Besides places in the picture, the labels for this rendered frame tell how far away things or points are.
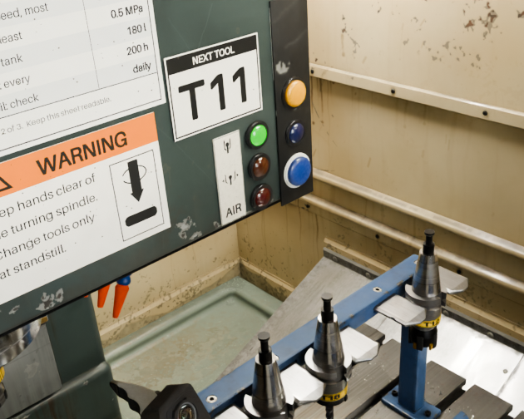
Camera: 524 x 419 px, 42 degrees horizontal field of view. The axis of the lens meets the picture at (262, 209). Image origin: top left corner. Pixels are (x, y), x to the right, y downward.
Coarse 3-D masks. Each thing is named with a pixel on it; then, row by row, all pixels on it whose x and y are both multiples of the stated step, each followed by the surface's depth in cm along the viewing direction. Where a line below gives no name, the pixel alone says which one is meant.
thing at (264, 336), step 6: (258, 336) 81; (264, 336) 81; (264, 342) 81; (258, 348) 82; (264, 348) 81; (270, 348) 82; (258, 354) 82; (264, 354) 81; (270, 354) 82; (264, 360) 82; (270, 360) 82
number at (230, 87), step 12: (240, 60) 58; (252, 60) 59; (204, 72) 56; (216, 72) 57; (228, 72) 58; (240, 72) 59; (252, 72) 60; (216, 84) 57; (228, 84) 58; (240, 84) 59; (252, 84) 60; (216, 96) 58; (228, 96) 59; (240, 96) 59; (252, 96) 60; (216, 108) 58; (228, 108) 59; (240, 108) 60
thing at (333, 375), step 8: (312, 352) 93; (344, 352) 93; (312, 360) 92; (344, 360) 92; (312, 368) 90; (320, 368) 90; (336, 368) 90; (344, 368) 91; (320, 376) 90; (328, 376) 90; (336, 376) 90; (344, 376) 91; (328, 384) 90; (336, 384) 90
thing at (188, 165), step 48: (192, 0) 53; (240, 0) 56; (192, 48) 55; (48, 144) 49; (192, 144) 58; (240, 144) 62; (192, 192) 59; (144, 240) 58; (192, 240) 61; (48, 288) 53; (96, 288) 56; (0, 336) 52
